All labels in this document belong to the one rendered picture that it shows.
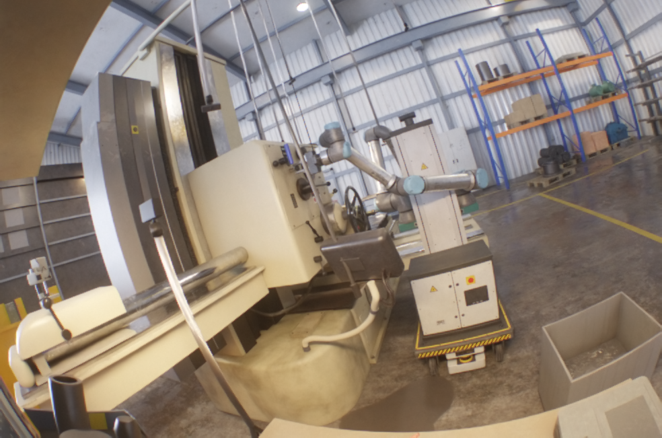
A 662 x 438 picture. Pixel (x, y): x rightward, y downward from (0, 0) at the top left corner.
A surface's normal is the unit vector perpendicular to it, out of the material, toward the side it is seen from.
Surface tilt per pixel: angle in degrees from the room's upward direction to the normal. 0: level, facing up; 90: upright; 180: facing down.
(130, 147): 90
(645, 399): 0
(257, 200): 90
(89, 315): 90
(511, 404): 0
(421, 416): 0
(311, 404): 90
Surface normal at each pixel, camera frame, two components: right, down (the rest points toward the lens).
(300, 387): 0.09, -0.02
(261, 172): -0.33, 0.11
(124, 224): 0.90, -0.29
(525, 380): -0.30, -0.95
